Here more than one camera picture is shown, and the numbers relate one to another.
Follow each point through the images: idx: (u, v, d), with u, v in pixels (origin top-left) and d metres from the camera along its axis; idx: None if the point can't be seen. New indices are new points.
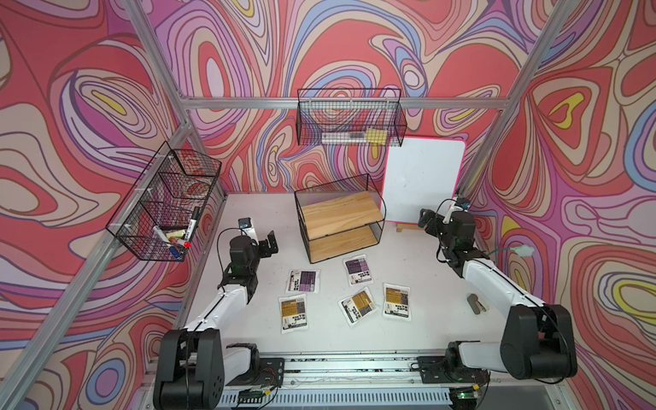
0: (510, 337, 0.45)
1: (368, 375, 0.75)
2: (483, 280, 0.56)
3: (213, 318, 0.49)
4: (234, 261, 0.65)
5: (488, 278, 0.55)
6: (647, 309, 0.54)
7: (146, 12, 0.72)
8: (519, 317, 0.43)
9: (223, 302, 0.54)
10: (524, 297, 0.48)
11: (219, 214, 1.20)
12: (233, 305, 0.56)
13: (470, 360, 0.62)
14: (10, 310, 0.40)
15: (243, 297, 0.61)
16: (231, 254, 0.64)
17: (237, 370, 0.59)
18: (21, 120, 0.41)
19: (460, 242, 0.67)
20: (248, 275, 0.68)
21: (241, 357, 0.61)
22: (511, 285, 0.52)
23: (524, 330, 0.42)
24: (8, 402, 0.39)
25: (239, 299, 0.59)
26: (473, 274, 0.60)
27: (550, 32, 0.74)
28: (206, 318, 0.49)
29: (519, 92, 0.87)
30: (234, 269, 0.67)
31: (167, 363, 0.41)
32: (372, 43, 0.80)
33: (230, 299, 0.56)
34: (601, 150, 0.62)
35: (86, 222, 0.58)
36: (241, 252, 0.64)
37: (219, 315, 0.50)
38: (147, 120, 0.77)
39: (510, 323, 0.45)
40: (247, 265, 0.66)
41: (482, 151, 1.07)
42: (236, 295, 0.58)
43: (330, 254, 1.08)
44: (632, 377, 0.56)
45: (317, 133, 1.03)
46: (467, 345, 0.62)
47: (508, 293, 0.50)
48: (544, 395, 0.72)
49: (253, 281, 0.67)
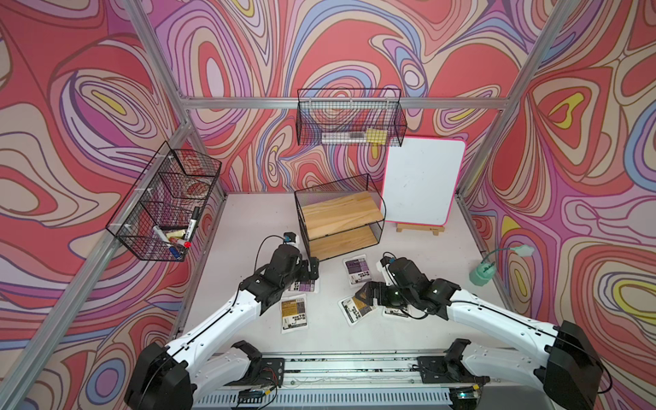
0: (554, 383, 0.42)
1: (368, 375, 0.75)
2: (477, 320, 0.51)
3: (196, 345, 0.44)
4: (272, 265, 0.62)
5: (488, 318, 0.50)
6: (648, 309, 0.54)
7: (146, 13, 0.72)
8: (559, 362, 0.40)
9: (219, 324, 0.48)
10: (539, 332, 0.45)
11: (219, 214, 1.20)
12: (232, 327, 0.50)
13: (477, 370, 0.61)
14: (10, 310, 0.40)
15: (252, 314, 0.54)
16: (276, 253, 0.60)
17: (227, 379, 0.58)
18: (21, 120, 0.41)
19: (418, 287, 0.62)
20: (276, 287, 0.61)
21: (234, 369, 0.59)
22: (518, 322, 0.47)
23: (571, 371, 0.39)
24: (8, 402, 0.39)
25: (244, 319, 0.53)
26: (460, 316, 0.54)
27: (550, 32, 0.74)
28: (190, 343, 0.44)
29: (519, 93, 0.87)
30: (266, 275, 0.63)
31: (138, 376, 0.41)
32: (372, 43, 0.80)
33: (231, 319, 0.50)
34: (601, 150, 0.62)
35: (87, 222, 0.58)
36: (284, 259, 0.60)
37: (205, 344, 0.45)
38: (147, 120, 0.77)
39: (553, 371, 0.41)
40: (280, 275, 0.61)
41: (482, 151, 1.07)
42: (242, 313, 0.52)
43: (330, 254, 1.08)
44: (632, 376, 0.56)
45: (317, 133, 1.03)
46: (473, 356, 0.63)
47: (522, 333, 0.46)
48: (545, 396, 0.72)
49: (275, 295, 0.59)
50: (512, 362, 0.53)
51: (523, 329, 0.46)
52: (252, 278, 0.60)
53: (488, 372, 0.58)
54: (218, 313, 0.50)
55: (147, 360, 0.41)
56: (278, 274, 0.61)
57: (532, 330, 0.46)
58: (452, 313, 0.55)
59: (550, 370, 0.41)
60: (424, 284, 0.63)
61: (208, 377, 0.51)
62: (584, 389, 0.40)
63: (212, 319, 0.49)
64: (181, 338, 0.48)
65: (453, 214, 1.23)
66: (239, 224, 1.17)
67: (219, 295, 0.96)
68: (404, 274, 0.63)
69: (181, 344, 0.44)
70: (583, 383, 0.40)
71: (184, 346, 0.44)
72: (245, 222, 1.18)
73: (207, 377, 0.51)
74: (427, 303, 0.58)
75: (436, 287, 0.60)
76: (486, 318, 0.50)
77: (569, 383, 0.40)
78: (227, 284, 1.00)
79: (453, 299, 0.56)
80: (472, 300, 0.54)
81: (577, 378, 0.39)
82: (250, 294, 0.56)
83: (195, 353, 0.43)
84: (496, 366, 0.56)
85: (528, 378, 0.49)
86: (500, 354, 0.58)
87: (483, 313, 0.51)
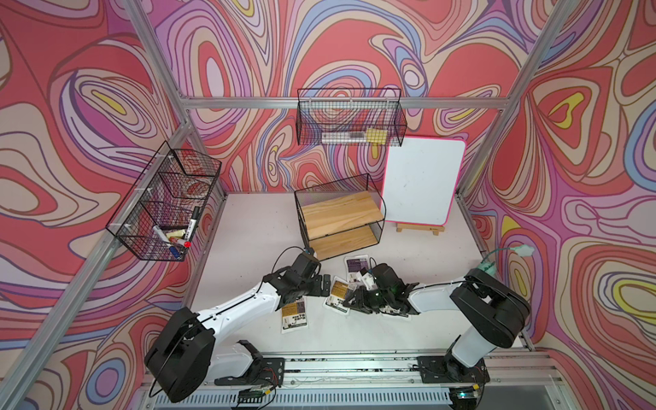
0: (476, 323, 0.49)
1: (368, 375, 0.75)
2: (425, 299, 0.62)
3: (223, 319, 0.47)
4: (293, 266, 0.67)
5: (428, 292, 0.62)
6: (647, 309, 0.54)
7: (146, 12, 0.72)
8: (461, 298, 0.49)
9: (243, 305, 0.52)
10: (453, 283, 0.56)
11: (219, 214, 1.20)
12: (252, 311, 0.52)
13: (471, 360, 0.61)
14: (10, 310, 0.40)
15: (270, 306, 0.57)
16: (299, 255, 0.66)
17: (231, 371, 0.59)
18: (21, 120, 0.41)
19: (396, 289, 0.74)
20: (295, 288, 0.63)
21: (237, 363, 0.59)
22: (441, 284, 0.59)
23: (473, 304, 0.48)
24: (8, 402, 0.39)
25: (261, 308, 0.55)
26: (423, 305, 0.64)
27: (550, 31, 0.74)
28: (217, 315, 0.47)
29: (519, 92, 0.87)
30: (286, 276, 0.67)
31: (166, 337, 0.43)
32: (372, 43, 0.80)
33: (254, 304, 0.53)
34: (601, 151, 0.61)
35: (86, 222, 0.58)
36: (305, 261, 0.65)
37: (231, 318, 0.48)
38: (147, 120, 0.77)
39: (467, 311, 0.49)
40: (301, 278, 0.65)
41: (482, 150, 1.07)
42: (263, 301, 0.55)
43: (330, 254, 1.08)
44: (631, 375, 0.56)
45: (317, 133, 1.03)
46: (457, 345, 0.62)
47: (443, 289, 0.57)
48: (544, 395, 0.72)
49: (292, 295, 0.62)
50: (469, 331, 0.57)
51: (444, 287, 0.58)
52: (274, 275, 0.63)
53: (477, 358, 0.58)
54: (243, 296, 0.54)
55: (177, 324, 0.43)
56: (298, 277, 0.66)
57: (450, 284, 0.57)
58: (413, 302, 0.66)
59: (465, 311, 0.49)
60: (400, 286, 0.75)
61: (219, 360, 0.52)
62: (492, 317, 0.46)
63: (236, 301, 0.52)
64: (210, 309, 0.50)
65: (453, 214, 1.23)
66: (239, 224, 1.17)
67: (218, 295, 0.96)
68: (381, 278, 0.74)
69: (209, 314, 0.47)
70: (492, 313, 0.47)
71: (213, 316, 0.47)
72: (244, 223, 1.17)
73: (216, 359, 0.52)
74: (401, 305, 0.70)
75: (408, 290, 0.71)
76: (430, 294, 0.60)
77: (479, 317, 0.47)
78: (227, 284, 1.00)
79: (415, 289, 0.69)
80: (423, 286, 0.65)
81: (478, 307, 0.48)
82: (271, 287, 0.59)
83: (220, 325, 0.46)
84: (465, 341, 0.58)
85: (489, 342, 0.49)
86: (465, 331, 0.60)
87: (426, 289, 0.63)
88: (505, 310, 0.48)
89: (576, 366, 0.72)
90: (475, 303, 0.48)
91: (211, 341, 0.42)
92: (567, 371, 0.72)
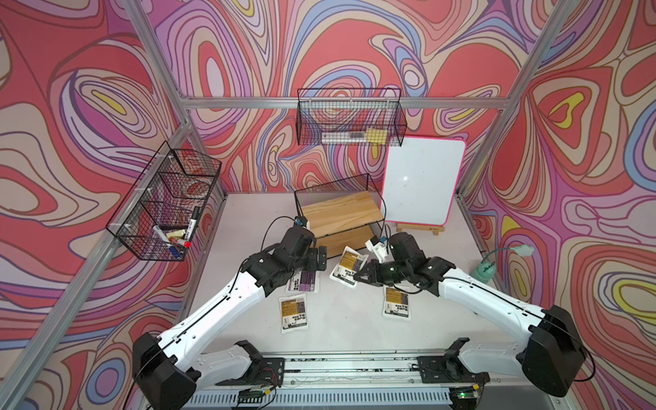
0: (532, 365, 0.43)
1: (368, 375, 0.75)
2: (467, 299, 0.52)
3: (188, 338, 0.41)
4: (283, 244, 0.56)
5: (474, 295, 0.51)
6: (647, 309, 0.54)
7: (146, 12, 0.72)
8: (544, 345, 0.40)
9: (214, 313, 0.45)
10: (526, 313, 0.45)
11: (219, 213, 1.20)
12: (230, 314, 0.46)
13: (476, 367, 0.61)
14: (10, 310, 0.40)
15: (255, 297, 0.49)
16: (289, 231, 0.55)
17: (227, 376, 0.58)
18: (21, 120, 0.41)
19: (416, 262, 0.63)
20: (284, 267, 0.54)
21: (236, 366, 0.59)
22: (504, 300, 0.48)
23: (553, 354, 0.40)
24: (8, 402, 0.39)
25: (243, 306, 0.48)
26: (451, 294, 0.55)
27: (550, 32, 0.74)
28: (182, 336, 0.42)
29: (519, 92, 0.87)
30: (275, 255, 0.57)
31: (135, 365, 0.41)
32: (372, 43, 0.80)
33: (226, 309, 0.45)
34: (601, 150, 0.62)
35: (86, 222, 0.58)
36: (296, 237, 0.54)
37: (198, 336, 0.42)
38: (147, 120, 0.77)
39: (534, 353, 0.42)
40: (291, 256, 0.55)
41: (482, 151, 1.07)
42: (239, 300, 0.47)
43: (330, 254, 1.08)
44: (631, 376, 0.56)
45: (317, 133, 1.03)
46: (467, 350, 0.65)
47: (508, 313, 0.46)
48: (544, 395, 0.72)
49: (282, 278, 0.53)
50: (499, 352, 0.55)
51: (511, 309, 0.46)
52: (258, 256, 0.53)
53: (484, 368, 0.58)
54: (213, 301, 0.46)
55: (140, 351, 0.39)
56: (288, 255, 0.56)
57: (519, 309, 0.46)
58: (442, 288, 0.56)
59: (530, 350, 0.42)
60: (421, 260, 0.64)
61: (212, 368, 0.52)
62: (562, 371, 0.40)
63: (205, 311, 0.45)
64: (173, 330, 0.42)
65: (453, 214, 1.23)
66: (239, 224, 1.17)
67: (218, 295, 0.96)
68: (401, 248, 0.63)
69: (172, 337, 0.41)
70: (562, 366, 0.40)
71: (175, 339, 0.41)
72: (244, 223, 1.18)
73: (209, 368, 0.51)
74: (420, 279, 0.59)
75: (434, 264, 0.60)
76: (475, 296, 0.51)
77: (548, 365, 0.40)
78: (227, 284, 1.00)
79: (447, 274, 0.57)
80: (465, 278, 0.55)
81: (557, 360, 0.40)
82: (251, 278, 0.50)
83: (184, 348, 0.40)
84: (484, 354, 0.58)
85: (515, 366, 0.49)
86: (488, 347, 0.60)
87: (475, 291, 0.51)
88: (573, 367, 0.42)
89: None
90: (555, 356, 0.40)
91: (175, 371, 0.38)
92: None
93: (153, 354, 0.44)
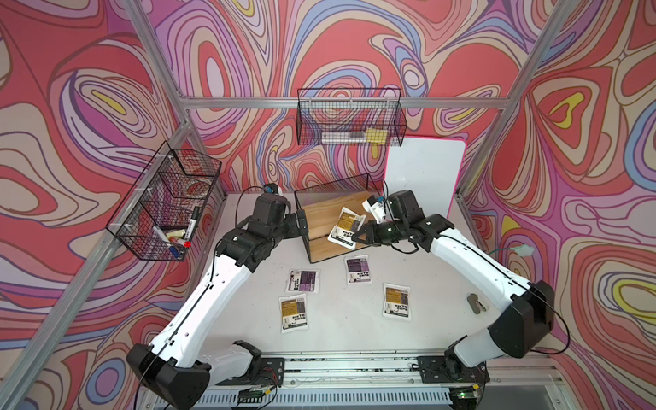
0: (502, 325, 0.45)
1: (368, 375, 0.75)
2: (457, 260, 0.52)
3: (182, 336, 0.40)
4: (255, 217, 0.52)
5: (465, 257, 0.50)
6: (648, 309, 0.54)
7: (146, 12, 0.72)
8: (523, 314, 0.41)
9: (202, 303, 0.42)
10: (512, 283, 0.45)
11: (219, 213, 1.20)
12: (219, 301, 0.44)
13: (470, 359, 0.61)
14: (10, 310, 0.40)
15: (241, 274, 0.46)
16: (257, 202, 0.51)
17: (231, 371, 0.58)
18: (22, 120, 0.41)
19: (412, 218, 0.62)
20: (263, 238, 0.52)
21: (238, 363, 0.60)
22: (494, 266, 0.48)
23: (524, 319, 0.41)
24: (7, 402, 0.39)
25: (231, 289, 0.45)
26: (443, 252, 0.54)
27: (550, 31, 0.74)
28: (174, 336, 0.40)
29: (519, 92, 0.87)
30: (249, 228, 0.53)
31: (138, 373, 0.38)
32: (372, 43, 0.80)
33: (213, 295, 0.43)
34: (601, 150, 0.62)
35: (86, 222, 0.58)
36: (267, 205, 0.50)
37: (191, 331, 0.40)
38: (147, 120, 0.77)
39: (508, 317, 0.43)
40: (266, 225, 0.51)
41: (482, 151, 1.07)
42: (225, 284, 0.44)
43: (330, 254, 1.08)
44: (631, 376, 0.56)
45: (317, 133, 1.03)
46: (461, 343, 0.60)
47: (494, 279, 0.46)
48: (544, 395, 0.72)
49: (265, 250, 0.50)
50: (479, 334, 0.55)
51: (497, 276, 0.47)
52: (233, 233, 0.49)
53: (479, 360, 0.59)
54: (197, 294, 0.43)
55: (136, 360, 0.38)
56: (262, 225, 0.52)
57: (506, 278, 0.46)
58: (434, 244, 0.55)
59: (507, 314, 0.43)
60: (418, 218, 0.62)
61: (218, 363, 0.52)
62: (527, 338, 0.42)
63: (192, 304, 0.42)
64: (164, 333, 0.40)
65: (453, 214, 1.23)
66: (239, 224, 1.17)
67: None
68: (401, 203, 0.62)
69: (166, 340, 0.39)
70: (530, 330, 0.41)
71: (168, 341, 0.39)
72: None
73: (217, 363, 0.52)
74: (415, 232, 0.58)
75: (433, 221, 0.58)
76: (466, 257, 0.50)
77: (518, 328, 0.42)
78: None
79: (443, 232, 0.55)
80: (461, 240, 0.53)
81: (528, 330, 0.41)
82: (231, 258, 0.46)
83: (181, 347, 0.39)
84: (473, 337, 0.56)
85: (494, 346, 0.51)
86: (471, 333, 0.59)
87: (467, 253, 0.51)
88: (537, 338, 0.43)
89: (575, 365, 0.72)
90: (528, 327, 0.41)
91: (178, 371, 0.38)
92: (568, 372, 0.72)
93: (152, 360, 0.42)
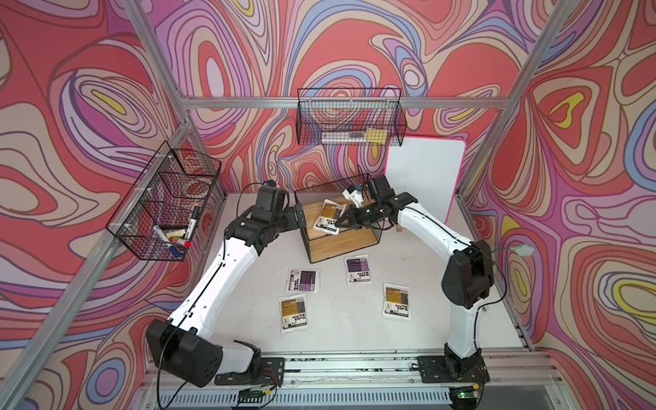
0: (448, 277, 0.54)
1: (368, 375, 0.75)
2: (418, 226, 0.61)
3: (201, 308, 0.42)
4: (259, 205, 0.56)
5: (423, 224, 0.60)
6: (647, 309, 0.54)
7: (146, 12, 0.72)
8: (459, 263, 0.50)
9: (216, 279, 0.45)
10: (457, 241, 0.55)
11: (219, 213, 1.20)
12: (231, 278, 0.47)
13: (458, 345, 0.64)
14: (10, 310, 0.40)
15: (248, 255, 0.50)
16: (260, 192, 0.56)
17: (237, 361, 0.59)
18: (21, 120, 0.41)
19: (384, 196, 0.72)
20: (268, 225, 0.55)
21: (243, 354, 0.61)
22: (444, 230, 0.57)
23: (464, 270, 0.50)
24: (8, 402, 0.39)
25: (241, 268, 0.49)
26: (407, 222, 0.63)
27: (550, 30, 0.74)
28: (193, 308, 0.42)
29: (519, 92, 0.87)
30: (254, 216, 0.57)
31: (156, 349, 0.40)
32: (372, 43, 0.80)
33: (226, 272, 0.46)
34: (601, 150, 0.62)
35: (86, 222, 0.58)
36: (269, 194, 0.55)
37: (208, 305, 0.43)
38: (147, 120, 0.77)
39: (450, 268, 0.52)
40: (271, 213, 0.56)
41: (481, 151, 1.07)
42: (237, 261, 0.48)
43: (330, 254, 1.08)
44: (631, 375, 0.56)
45: (317, 133, 1.03)
46: (452, 336, 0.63)
47: (443, 239, 0.56)
48: (544, 395, 0.72)
49: (270, 234, 0.55)
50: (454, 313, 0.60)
51: (446, 237, 0.56)
52: (237, 224, 0.53)
53: (470, 345, 0.61)
54: (211, 271, 0.46)
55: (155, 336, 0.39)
56: (266, 213, 0.56)
57: (453, 238, 0.55)
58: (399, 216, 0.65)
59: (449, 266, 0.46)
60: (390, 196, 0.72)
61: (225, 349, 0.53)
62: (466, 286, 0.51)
63: (207, 281, 0.45)
64: (182, 307, 0.42)
65: (453, 214, 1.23)
66: None
67: None
68: (372, 184, 0.73)
69: (184, 313, 0.41)
70: (468, 279, 0.51)
71: (188, 313, 0.41)
72: None
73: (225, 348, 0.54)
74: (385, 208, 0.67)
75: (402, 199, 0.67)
76: (424, 224, 0.60)
77: (459, 276, 0.51)
78: None
79: (407, 206, 0.65)
80: (421, 209, 0.63)
81: (465, 277, 0.50)
82: (239, 240, 0.50)
83: (201, 318, 0.41)
84: (453, 323, 0.62)
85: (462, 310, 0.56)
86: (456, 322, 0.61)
87: (425, 220, 0.60)
88: (478, 287, 0.53)
89: (575, 364, 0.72)
90: (465, 274, 0.50)
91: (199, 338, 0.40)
92: (567, 371, 0.72)
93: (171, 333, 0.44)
